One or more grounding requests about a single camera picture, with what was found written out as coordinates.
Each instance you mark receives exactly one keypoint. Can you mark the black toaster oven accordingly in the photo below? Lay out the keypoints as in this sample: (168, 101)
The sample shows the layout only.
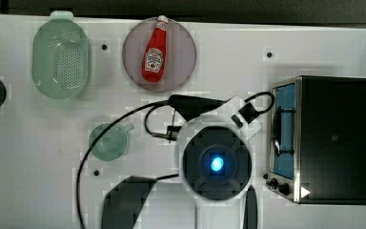
(318, 140)

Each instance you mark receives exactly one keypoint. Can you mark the grey round plate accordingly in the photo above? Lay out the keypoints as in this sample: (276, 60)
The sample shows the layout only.
(180, 57)

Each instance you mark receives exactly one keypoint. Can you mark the green metal mug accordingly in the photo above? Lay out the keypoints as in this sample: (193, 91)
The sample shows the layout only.
(114, 143)

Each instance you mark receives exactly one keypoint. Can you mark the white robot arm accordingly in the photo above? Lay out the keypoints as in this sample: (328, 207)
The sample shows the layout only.
(214, 187)

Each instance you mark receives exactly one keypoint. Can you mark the green plastic colander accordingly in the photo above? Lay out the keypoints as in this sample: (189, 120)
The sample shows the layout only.
(61, 59)

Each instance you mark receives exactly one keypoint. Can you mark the red ketchup bottle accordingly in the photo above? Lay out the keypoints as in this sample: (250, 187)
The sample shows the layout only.
(153, 62)

